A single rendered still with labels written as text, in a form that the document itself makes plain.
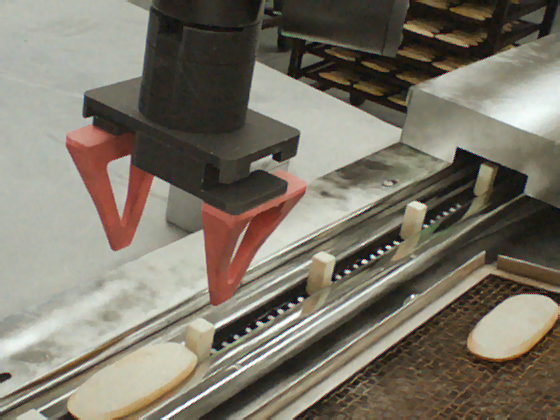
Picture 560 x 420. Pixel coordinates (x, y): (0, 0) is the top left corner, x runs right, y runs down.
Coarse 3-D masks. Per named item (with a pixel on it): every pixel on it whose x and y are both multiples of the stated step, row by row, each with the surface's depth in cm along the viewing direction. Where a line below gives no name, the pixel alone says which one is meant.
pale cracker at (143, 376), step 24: (120, 360) 63; (144, 360) 63; (168, 360) 63; (192, 360) 65; (96, 384) 60; (120, 384) 61; (144, 384) 61; (168, 384) 62; (72, 408) 59; (96, 408) 59; (120, 408) 59
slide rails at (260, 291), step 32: (480, 160) 103; (448, 192) 95; (384, 224) 87; (448, 224) 89; (384, 256) 82; (256, 288) 75; (288, 288) 76; (192, 320) 70; (224, 320) 70; (288, 320) 71; (128, 352) 65; (224, 352) 67; (64, 384) 61; (192, 384) 63; (0, 416) 58; (64, 416) 59; (128, 416) 60
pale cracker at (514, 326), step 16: (512, 304) 67; (528, 304) 67; (544, 304) 67; (496, 320) 65; (512, 320) 65; (528, 320) 65; (544, 320) 65; (480, 336) 63; (496, 336) 63; (512, 336) 63; (528, 336) 63; (480, 352) 62; (496, 352) 62; (512, 352) 62
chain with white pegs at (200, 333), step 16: (480, 176) 98; (480, 192) 98; (416, 208) 86; (448, 208) 94; (416, 224) 87; (400, 240) 88; (320, 256) 76; (368, 256) 84; (320, 272) 76; (336, 272) 80; (320, 288) 76; (288, 304) 75; (256, 320) 73; (192, 336) 66; (208, 336) 66; (224, 336) 70; (240, 336) 71; (208, 352) 66; (32, 416) 55
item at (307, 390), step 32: (480, 256) 74; (448, 288) 71; (512, 288) 72; (544, 288) 71; (384, 320) 64; (416, 320) 66; (448, 320) 67; (480, 320) 67; (352, 352) 61; (384, 352) 62; (416, 352) 63; (544, 352) 63; (320, 384) 58; (416, 384) 59; (256, 416) 54; (288, 416) 55; (320, 416) 56; (416, 416) 56; (448, 416) 56; (480, 416) 56
